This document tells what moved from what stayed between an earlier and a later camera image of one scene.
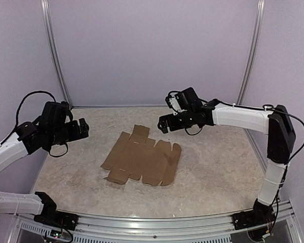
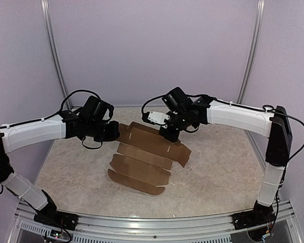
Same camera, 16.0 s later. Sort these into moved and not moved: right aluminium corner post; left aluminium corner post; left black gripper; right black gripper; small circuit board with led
Moved: left black gripper; right black gripper
Not moved: left aluminium corner post; small circuit board with led; right aluminium corner post
